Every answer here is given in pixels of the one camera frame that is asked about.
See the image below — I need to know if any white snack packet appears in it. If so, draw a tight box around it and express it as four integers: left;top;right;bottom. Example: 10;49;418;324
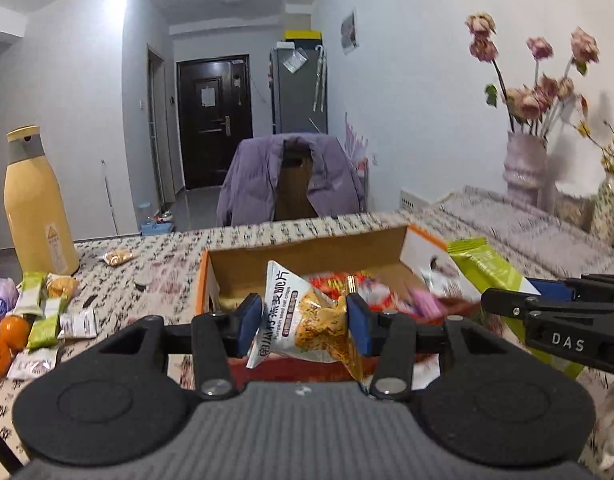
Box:
7;347;58;380
60;308;97;339

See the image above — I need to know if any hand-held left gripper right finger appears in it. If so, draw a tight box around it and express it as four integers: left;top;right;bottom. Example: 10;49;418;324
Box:
345;291;512;402

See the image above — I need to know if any bunch of dried pink roses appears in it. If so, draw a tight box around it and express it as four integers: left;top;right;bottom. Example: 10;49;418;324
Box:
464;12;600;136

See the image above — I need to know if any black strap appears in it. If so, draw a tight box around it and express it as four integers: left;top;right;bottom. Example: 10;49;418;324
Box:
0;417;23;476

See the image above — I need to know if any pink grey patterned blanket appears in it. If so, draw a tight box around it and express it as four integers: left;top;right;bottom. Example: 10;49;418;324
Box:
427;185;614;281

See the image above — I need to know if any white interior door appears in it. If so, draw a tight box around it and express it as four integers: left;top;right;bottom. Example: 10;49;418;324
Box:
147;44;175;206

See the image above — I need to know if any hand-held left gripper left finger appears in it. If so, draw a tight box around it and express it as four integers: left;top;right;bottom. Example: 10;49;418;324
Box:
94;292;264;401

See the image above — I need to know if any white folded umbrella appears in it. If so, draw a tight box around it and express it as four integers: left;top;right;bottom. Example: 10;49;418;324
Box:
313;45;327;112

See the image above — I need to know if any pink ribbed vase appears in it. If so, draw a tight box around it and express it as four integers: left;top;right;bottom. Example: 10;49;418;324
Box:
502;131;548;208

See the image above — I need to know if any yellow cracker packet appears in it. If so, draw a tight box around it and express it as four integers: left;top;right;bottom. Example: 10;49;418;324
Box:
46;275;80;301

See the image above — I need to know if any grey refrigerator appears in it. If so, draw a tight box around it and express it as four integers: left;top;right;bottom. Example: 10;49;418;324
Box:
269;46;329;136

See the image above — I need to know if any white pole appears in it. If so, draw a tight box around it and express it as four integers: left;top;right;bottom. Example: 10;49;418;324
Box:
102;160;119;236

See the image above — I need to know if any floral patterned vase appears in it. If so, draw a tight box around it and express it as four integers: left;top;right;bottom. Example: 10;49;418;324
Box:
589;172;614;246

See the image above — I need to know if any red snack bag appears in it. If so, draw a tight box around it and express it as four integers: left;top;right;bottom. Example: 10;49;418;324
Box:
307;270;413;318

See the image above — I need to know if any white oat crisp packet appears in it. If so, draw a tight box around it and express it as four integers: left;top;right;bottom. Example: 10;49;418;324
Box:
246;260;368;383

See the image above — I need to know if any blue basin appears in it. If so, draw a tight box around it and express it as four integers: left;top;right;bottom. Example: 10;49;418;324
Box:
140;202;175;236

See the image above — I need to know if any pink snack packet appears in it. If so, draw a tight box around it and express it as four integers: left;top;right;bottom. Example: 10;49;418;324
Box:
409;287;455;318

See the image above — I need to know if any purple tissue pack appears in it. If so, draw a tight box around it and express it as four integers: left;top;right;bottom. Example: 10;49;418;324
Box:
0;277;19;331

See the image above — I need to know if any dark entrance door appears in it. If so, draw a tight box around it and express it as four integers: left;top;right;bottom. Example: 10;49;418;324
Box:
176;55;252;190

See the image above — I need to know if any red orange cardboard box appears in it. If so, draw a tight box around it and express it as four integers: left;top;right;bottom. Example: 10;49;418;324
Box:
194;224;488;386

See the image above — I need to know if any calligraphy print tablecloth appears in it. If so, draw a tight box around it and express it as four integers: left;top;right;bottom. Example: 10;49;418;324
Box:
0;210;614;480

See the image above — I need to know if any purple padded jacket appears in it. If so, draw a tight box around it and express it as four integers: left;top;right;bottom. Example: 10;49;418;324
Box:
216;132;367;227

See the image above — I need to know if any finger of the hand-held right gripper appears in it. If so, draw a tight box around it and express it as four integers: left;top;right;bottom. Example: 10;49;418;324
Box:
524;274;614;306
481;287;614;320

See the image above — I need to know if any green snack packet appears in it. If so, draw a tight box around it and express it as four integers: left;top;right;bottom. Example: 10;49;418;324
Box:
17;271;48;317
447;237;588;380
27;297;70;351

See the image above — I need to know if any brown wooden chair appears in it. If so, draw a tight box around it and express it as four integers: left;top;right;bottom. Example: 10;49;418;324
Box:
274;140;320;221

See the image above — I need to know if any yellow bottle with grey cap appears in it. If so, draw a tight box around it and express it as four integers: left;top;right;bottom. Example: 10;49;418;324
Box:
4;125;80;277

